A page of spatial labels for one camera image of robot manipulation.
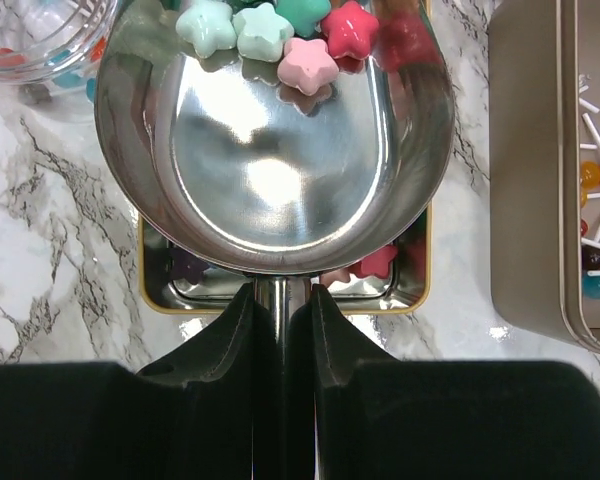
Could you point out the pale mint star candy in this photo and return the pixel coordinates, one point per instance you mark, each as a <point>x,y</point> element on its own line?
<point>261,33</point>

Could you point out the pink star candy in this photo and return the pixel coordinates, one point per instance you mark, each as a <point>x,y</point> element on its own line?
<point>306,65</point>

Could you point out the red star candy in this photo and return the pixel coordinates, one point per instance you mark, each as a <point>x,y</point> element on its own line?
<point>350,31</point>

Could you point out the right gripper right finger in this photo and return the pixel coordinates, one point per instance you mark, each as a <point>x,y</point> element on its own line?
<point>382,418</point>

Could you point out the metal scoop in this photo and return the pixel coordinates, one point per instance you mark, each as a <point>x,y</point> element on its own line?
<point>284,383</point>

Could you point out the tin of pastel star candies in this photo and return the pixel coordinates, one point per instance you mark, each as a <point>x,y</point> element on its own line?
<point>405,290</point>

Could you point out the tin of mini lollipops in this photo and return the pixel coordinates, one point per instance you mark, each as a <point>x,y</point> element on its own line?
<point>544,147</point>

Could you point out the teal star candy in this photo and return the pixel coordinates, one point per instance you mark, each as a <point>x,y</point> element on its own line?
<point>303,15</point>

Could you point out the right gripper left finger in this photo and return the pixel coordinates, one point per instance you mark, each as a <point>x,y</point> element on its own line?
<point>188,415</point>

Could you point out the light green star candy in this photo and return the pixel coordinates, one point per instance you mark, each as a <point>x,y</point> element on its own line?
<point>207,26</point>

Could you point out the clear glass bowl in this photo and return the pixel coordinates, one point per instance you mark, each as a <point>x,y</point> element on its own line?
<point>50,53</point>

